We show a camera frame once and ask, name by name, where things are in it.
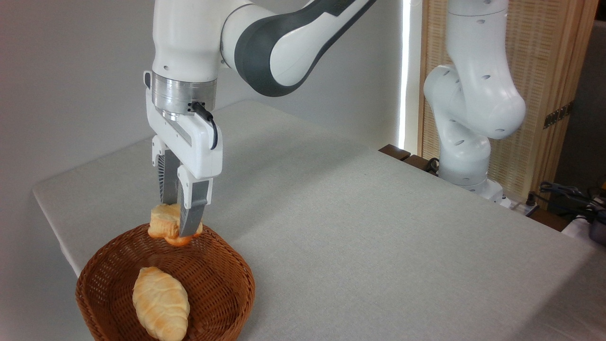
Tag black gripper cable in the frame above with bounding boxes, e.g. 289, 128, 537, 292
191, 102, 219, 150

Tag wooden folding screen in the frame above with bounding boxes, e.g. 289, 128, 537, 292
419, 0, 599, 204

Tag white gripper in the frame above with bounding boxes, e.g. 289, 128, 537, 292
143, 71, 223, 238

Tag long pale bread loaf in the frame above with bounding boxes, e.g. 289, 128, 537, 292
132, 267, 191, 341

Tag bundle of black cables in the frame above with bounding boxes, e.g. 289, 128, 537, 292
528, 181, 606, 223

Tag dark metal screen hinge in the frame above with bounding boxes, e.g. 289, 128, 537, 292
544, 101, 574, 129

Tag brown wicker basket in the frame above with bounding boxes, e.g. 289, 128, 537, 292
75, 223, 256, 341

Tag white power strip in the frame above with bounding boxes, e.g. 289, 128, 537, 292
502, 197, 540, 216

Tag dark wooden block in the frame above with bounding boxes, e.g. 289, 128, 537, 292
403, 154, 438, 174
379, 144, 411, 162

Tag small golden bread roll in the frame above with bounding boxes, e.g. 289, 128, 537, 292
148, 204, 204, 247

